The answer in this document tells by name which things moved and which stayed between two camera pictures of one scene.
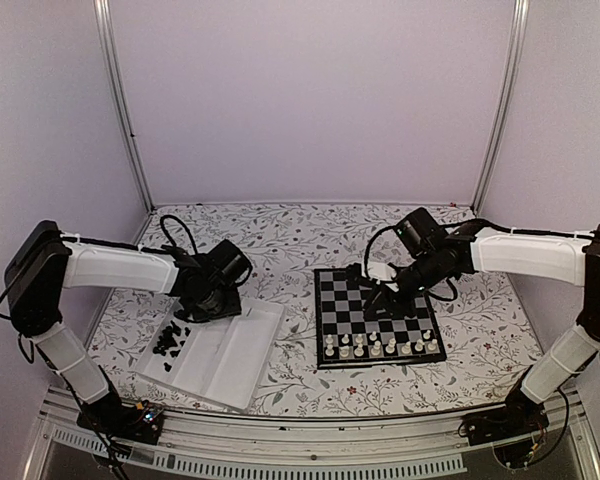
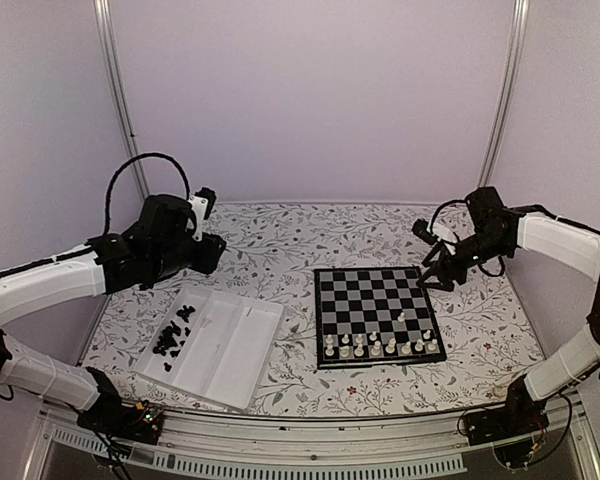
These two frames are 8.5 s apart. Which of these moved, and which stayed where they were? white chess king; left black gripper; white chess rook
Moved: left black gripper
Stayed: white chess king; white chess rook
